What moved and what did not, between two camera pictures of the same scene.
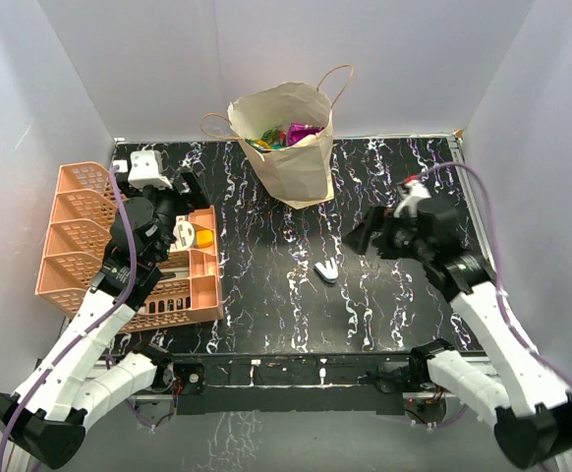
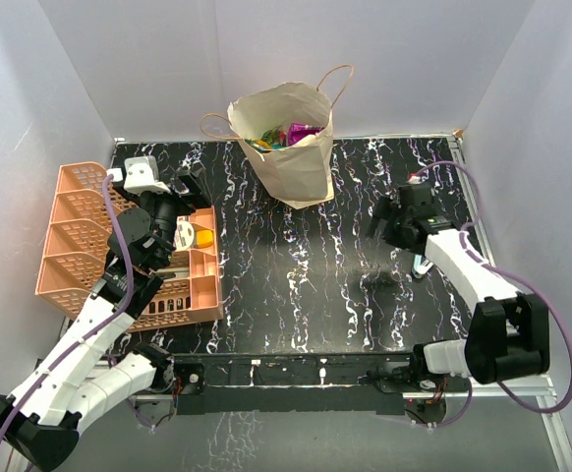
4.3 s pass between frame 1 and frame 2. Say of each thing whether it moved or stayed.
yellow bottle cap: stayed
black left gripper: stayed
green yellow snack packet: stayed
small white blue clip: moved
